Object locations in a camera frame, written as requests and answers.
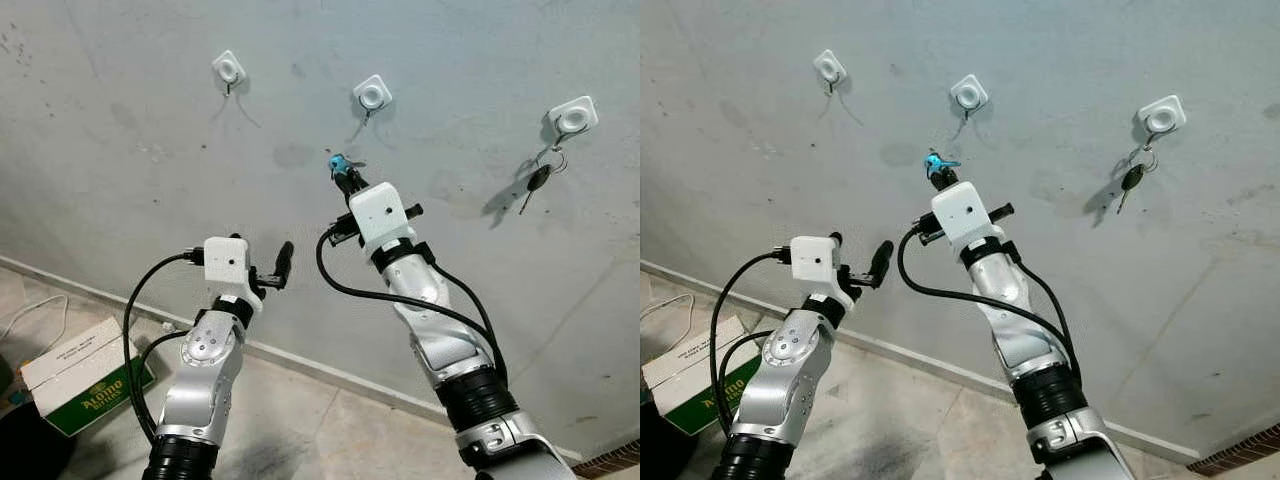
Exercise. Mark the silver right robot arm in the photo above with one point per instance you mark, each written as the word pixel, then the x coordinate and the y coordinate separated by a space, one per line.
pixel 1020 335
pixel 440 340

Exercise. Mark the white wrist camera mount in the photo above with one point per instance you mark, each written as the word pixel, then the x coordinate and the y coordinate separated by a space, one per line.
pixel 226 262
pixel 815 260
pixel 962 215
pixel 383 215

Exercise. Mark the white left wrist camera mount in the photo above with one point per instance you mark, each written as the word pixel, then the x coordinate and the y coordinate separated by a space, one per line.
pixel 226 262
pixel 815 260

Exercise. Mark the white wall hook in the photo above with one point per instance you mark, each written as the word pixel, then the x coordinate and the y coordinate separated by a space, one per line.
pixel 830 66
pixel 229 68
pixel 573 118
pixel 968 93
pixel 1161 117
pixel 372 95

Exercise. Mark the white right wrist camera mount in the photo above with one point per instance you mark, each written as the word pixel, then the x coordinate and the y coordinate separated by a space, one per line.
pixel 383 215
pixel 962 215

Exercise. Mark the red brick strip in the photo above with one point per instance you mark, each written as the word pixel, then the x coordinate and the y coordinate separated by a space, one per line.
pixel 610 460
pixel 1240 450

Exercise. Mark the blue-capped key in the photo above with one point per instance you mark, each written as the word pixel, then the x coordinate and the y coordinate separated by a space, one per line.
pixel 338 163
pixel 936 161

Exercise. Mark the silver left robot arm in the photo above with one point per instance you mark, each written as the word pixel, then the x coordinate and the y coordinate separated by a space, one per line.
pixel 785 370
pixel 200 370

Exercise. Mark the white and green cardboard box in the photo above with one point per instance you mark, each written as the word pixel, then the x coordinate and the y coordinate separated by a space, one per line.
pixel 690 385
pixel 85 375

